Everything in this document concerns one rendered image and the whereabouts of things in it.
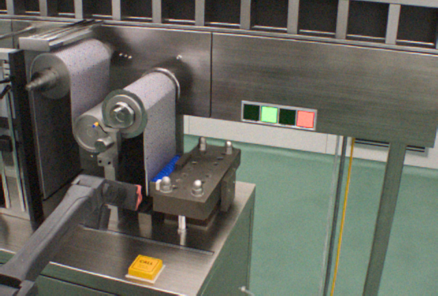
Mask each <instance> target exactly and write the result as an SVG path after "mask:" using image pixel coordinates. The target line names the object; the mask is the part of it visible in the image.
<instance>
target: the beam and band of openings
mask: <svg viewBox="0 0 438 296"><path fill-rule="evenodd" d="M2 10H7V11H2ZM35 12H38V13H35ZM60 13H66V14H60ZM95 15H101V16H95ZM130 17H136V18H130ZM0 18H11V19H18V18H19V19H27V20H35V21H39V20H44V21H59V22H63V21H67V22H77V21H82V20H87V22H88V21H89V20H92V19H94V20H95V22H97V21H104V24H108V25H133V26H142V27H159V28H166V29H192V30H201V31H218V32H227V33H235V34H244V35H253V36H270V37H279V38H295V39H296V40H313V41H321V42H330V43H338V44H353V45H360V46H370V47H378V48H387V49H395V50H403V51H414V52H418V53H434V54H438V0H0ZM148 18H152V19H148ZM170 19H172V20H170ZM175 20H181V21H175ZM193 21H195V22H193ZM220 23H227V24H220ZM230 24H236V25H230ZM257 26H264V27H257ZM267 27H272V28H267ZM275 28H282V29H275ZM302 30H308V31H302ZM310 31H317V32H310ZM320 32H326V33H320ZM348 35H353V36H348ZM364 36H369V37H370V38H369V37H364ZM381 38H385V39H381ZM398 40H404V41H398ZM406 41H413V42H406ZM419 42H421V43H419ZM423 43H430V44H423Z"/></svg>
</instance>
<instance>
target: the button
mask: <svg viewBox="0 0 438 296"><path fill-rule="evenodd" d="M161 267H162V260H160V259H156V258H151V257H146V256H138V257H137V258H136V260H135V261H134V263H133V264H132V266H130V268H129V275H130V276H133V277H137V278H143V279H146V280H152V281H153V279H154V277H155V276H156V275H157V273H158V271H159V270H160V269H161Z"/></svg>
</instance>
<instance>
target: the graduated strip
mask: <svg viewBox="0 0 438 296"><path fill-rule="evenodd" d="M77 227H80V228H85V227H84V226H83V224H79V225H78V226H77ZM86 229H90V230H96V229H93V228H86ZM96 231H97V232H103V233H107V234H112V235H116V236H121V237H124V238H128V239H134V240H139V241H145V242H148V243H152V244H156V245H162V246H166V247H173V248H177V249H180V250H187V251H191V252H198V254H204V255H208V256H213V255H214V253H215V252H212V251H211V250H204V249H201V248H196V247H190V246H186V245H179V244H175V243H168V242H164V241H160V240H157V239H150V238H146V237H141V236H136V235H132V234H127V233H126V232H119V231H115V230H108V229H107V231H101V230H96Z"/></svg>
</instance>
